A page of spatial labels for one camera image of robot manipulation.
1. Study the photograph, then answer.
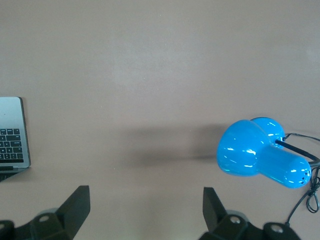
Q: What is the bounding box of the black lamp power cable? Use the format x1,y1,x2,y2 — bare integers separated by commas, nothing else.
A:
284,133,320,226

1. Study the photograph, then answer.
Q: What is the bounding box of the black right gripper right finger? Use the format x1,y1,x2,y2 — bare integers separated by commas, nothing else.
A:
198,186,302,240

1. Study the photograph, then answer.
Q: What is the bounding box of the grey laptop with black keyboard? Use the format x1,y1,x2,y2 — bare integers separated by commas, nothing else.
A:
0,96,32,182

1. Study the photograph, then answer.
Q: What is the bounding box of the blue desk lamp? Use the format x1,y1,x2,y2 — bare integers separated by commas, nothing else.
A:
216,116,320,189

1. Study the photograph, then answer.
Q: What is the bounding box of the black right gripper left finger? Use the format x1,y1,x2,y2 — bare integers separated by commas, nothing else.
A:
0,185,91,240

